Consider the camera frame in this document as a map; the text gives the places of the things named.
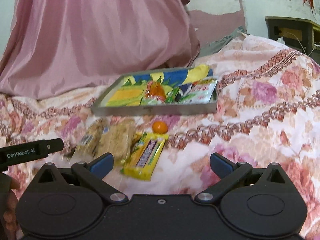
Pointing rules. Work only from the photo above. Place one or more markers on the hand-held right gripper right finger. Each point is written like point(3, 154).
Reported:
point(220, 164)

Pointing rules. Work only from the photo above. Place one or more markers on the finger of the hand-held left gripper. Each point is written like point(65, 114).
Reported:
point(55, 145)

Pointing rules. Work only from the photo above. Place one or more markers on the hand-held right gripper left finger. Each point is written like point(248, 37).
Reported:
point(103, 163)

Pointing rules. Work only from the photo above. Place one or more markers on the large clear cracker packet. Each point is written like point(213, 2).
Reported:
point(116, 141)

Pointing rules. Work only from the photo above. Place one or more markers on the narrow clear rice bar packet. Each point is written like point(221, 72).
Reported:
point(90, 140)

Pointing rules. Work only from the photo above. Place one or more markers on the orange yellow crinkled packet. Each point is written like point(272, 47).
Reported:
point(137, 143)

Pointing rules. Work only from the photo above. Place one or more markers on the yellow packet with label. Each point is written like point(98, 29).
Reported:
point(147, 157)

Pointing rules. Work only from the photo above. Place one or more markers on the small orange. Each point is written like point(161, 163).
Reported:
point(160, 127)

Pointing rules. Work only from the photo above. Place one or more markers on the grey metal tray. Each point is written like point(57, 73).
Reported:
point(150, 109)

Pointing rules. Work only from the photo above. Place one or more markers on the green white snack packet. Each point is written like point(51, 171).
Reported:
point(203, 91)

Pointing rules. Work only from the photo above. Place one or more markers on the blue white packet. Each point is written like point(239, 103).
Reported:
point(185, 90)

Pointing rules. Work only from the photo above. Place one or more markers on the green sausage stick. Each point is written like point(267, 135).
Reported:
point(172, 97)

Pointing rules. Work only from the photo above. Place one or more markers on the orange clear snack packet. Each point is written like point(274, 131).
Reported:
point(155, 91)

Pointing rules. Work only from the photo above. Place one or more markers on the person's left hand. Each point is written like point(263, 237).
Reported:
point(8, 212)

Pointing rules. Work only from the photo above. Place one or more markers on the floral blanket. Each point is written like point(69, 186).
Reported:
point(262, 110)

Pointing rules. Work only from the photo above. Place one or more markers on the grey cloth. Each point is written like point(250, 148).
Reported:
point(222, 42)

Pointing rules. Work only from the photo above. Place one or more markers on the pink curtain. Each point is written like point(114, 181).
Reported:
point(100, 30)

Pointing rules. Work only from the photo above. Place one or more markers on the wooden shelf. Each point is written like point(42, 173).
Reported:
point(287, 27)

